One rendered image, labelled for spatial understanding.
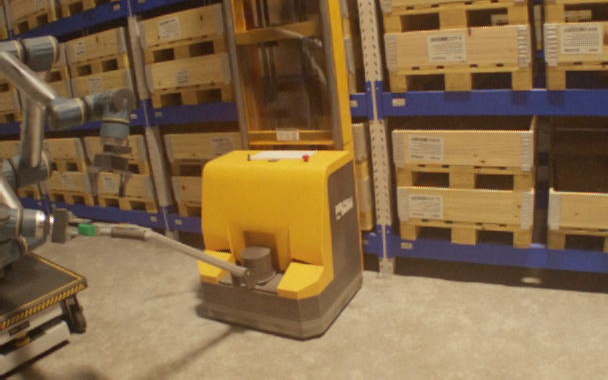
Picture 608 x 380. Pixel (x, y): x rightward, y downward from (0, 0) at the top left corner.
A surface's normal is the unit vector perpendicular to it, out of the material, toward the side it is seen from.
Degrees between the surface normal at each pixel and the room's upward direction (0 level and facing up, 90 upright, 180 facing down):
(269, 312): 90
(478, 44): 90
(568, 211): 90
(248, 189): 74
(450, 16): 90
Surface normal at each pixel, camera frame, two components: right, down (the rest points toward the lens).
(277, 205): -0.48, 0.01
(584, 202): -0.47, 0.29
